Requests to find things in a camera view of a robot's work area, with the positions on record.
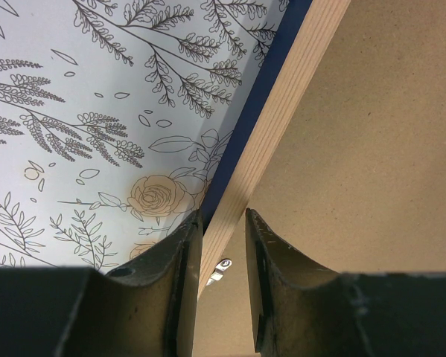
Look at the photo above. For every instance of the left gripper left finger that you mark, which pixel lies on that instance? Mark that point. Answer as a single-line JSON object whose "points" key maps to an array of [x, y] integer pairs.
{"points": [[145, 307]]}

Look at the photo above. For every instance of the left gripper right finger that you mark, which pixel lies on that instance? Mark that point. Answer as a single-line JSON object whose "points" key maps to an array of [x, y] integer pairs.
{"points": [[302, 308]]}

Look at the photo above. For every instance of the brown cardboard backing board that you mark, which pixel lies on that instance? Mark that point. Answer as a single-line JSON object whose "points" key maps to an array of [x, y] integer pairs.
{"points": [[358, 179]]}

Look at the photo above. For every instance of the wooden picture frame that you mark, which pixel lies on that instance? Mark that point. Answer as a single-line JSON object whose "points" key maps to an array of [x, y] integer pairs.
{"points": [[301, 41]]}

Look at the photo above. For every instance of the floral patterned table mat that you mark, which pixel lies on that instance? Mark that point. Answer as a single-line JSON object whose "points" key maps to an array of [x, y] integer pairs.
{"points": [[114, 116]]}

